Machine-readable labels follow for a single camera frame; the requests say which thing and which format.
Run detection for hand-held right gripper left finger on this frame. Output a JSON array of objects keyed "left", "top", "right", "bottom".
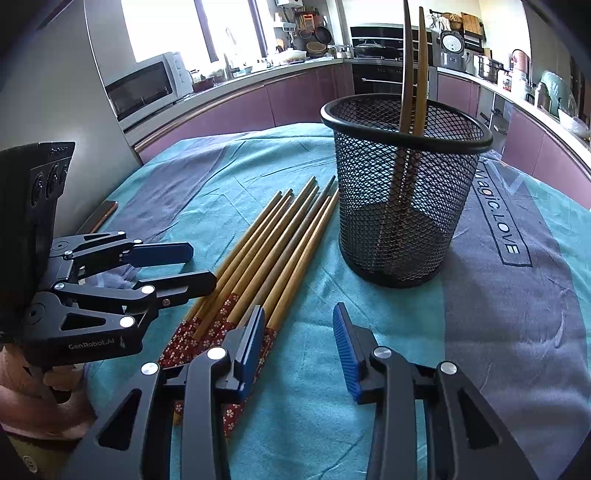
[{"left": 60, "top": 305, "right": 267, "bottom": 480}]

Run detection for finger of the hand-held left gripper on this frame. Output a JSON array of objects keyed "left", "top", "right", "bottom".
[
  {"left": 50, "top": 232, "right": 194, "bottom": 280},
  {"left": 18, "top": 271, "right": 218, "bottom": 365}
]

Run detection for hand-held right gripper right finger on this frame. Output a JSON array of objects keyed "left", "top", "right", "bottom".
[{"left": 332, "top": 302, "right": 539, "bottom": 480}]

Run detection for bunch of wooden chopsticks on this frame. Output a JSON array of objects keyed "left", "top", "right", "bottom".
[{"left": 159, "top": 174, "right": 340, "bottom": 437}]

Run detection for black mesh utensil holder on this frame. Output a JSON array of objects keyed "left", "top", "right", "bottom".
[{"left": 321, "top": 95, "right": 494, "bottom": 288}]

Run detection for wooden chopstick floral handle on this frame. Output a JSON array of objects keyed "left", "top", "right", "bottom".
[
  {"left": 374, "top": 6, "right": 429, "bottom": 273},
  {"left": 388, "top": 0, "right": 415, "bottom": 208}
]

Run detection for person's left hand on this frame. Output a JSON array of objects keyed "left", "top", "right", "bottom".
[{"left": 0, "top": 344, "right": 98, "bottom": 437}]

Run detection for teal and grey tablecloth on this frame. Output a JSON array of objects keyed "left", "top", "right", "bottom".
[{"left": 83, "top": 121, "right": 591, "bottom": 480}]

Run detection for grey refrigerator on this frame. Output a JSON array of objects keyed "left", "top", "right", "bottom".
[{"left": 0, "top": 0, "right": 145, "bottom": 241}]

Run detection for white microwave oven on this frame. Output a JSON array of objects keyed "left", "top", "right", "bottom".
[{"left": 104, "top": 52, "right": 195, "bottom": 121}]

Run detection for purple kitchen cabinets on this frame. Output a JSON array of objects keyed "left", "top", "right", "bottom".
[{"left": 134, "top": 62, "right": 591, "bottom": 208}]

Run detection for kitchen window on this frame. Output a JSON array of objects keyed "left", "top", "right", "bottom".
[{"left": 121, "top": 0, "right": 273, "bottom": 65}]

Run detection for black built-in oven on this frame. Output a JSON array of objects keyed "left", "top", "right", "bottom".
[{"left": 351, "top": 62, "right": 437, "bottom": 100}]

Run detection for black range hood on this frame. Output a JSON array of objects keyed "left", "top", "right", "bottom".
[{"left": 349, "top": 25, "right": 435, "bottom": 47}]

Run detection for steel stock pot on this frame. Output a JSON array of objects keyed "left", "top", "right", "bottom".
[{"left": 475, "top": 54, "right": 504, "bottom": 85}]

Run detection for grey rice cooker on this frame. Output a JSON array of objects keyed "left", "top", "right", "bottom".
[{"left": 436, "top": 30, "right": 470, "bottom": 71}]

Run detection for light green cloth cover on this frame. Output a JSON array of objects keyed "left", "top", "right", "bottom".
[{"left": 540, "top": 70, "right": 574, "bottom": 116}]

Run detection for pink kettle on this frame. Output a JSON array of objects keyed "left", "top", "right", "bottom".
[{"left": 510, "top": 48, "right": 533, "bottom": 75}]

